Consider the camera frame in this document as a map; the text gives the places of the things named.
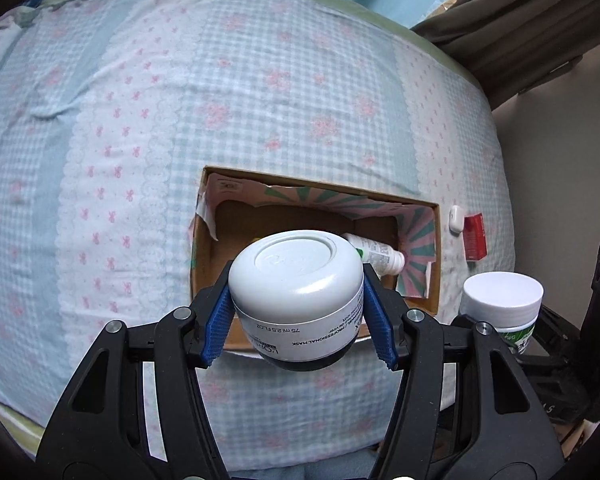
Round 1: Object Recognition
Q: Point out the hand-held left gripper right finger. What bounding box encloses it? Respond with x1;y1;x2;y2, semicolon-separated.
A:
362;262;566;480

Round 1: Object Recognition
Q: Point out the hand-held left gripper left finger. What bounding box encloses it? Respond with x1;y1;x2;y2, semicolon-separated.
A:
36;260;238;480

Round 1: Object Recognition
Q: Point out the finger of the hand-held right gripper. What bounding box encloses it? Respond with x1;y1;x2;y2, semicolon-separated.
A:
520;307;588;366

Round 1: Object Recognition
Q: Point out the green label jar white lid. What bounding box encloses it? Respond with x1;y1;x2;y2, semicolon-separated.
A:
460;271;545;356

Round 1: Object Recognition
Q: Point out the white bottle with green label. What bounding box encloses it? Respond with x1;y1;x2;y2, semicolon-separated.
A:
342;232;406;276

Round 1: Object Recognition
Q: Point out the white jar with black lid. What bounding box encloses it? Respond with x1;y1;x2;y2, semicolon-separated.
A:
228;230;365;373

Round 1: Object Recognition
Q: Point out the cardboard box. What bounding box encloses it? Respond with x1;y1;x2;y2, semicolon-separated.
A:
187;165;441;356

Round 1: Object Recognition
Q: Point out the red carton box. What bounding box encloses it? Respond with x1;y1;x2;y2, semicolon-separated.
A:
463;213;488;261

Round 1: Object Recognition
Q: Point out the checkered floral bed sheet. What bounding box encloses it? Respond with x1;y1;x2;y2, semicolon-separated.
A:
0;0;517;473

